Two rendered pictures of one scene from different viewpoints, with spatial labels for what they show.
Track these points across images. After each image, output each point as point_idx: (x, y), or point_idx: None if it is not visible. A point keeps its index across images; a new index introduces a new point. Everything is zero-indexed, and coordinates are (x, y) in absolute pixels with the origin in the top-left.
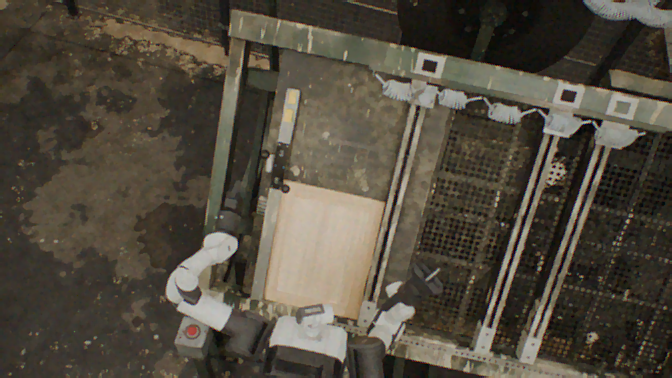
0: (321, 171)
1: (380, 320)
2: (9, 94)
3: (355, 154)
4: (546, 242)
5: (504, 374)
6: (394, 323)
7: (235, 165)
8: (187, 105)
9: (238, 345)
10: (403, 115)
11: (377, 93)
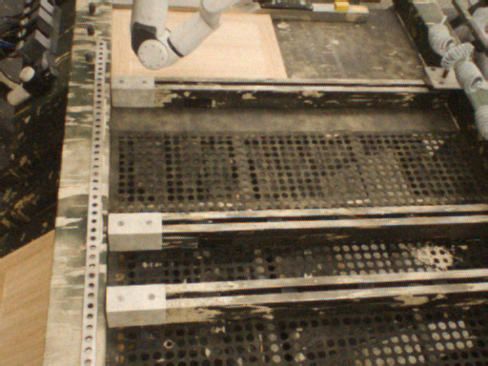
0: (294, 43)
1: (167, 32)
2: None
3: (329, 65)
4: None
5: (64, 280)
6: (174, 33)
7: (148, 185)
8: (185, 163)
9: None
10: None
11: (402, 71)
